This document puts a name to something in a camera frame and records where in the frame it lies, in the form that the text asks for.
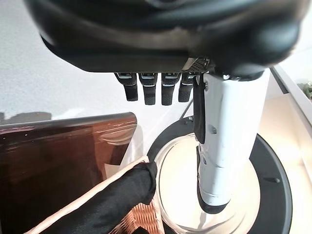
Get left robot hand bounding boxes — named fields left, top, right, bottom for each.
left=23, top=0, right=309, bottom=214

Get round washing machine door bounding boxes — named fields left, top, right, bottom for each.
left=146, top=116, right=293, bottom=234

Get rectangular wicker laundry basket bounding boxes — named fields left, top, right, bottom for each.
left=24, top=156, right=163, bottom=234

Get black garment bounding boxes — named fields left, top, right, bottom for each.
left=43, top=160, right=158, bottom=234

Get white flowers in pot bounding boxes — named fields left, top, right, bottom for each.
left=297, top=81, right=312, bottom=100

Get glossy brown stool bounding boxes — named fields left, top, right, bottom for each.
left=0, top=112, right=138, bottom=234

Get white counter cabinet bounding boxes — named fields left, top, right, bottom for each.
left=255, top=65, right=312, bottom=176

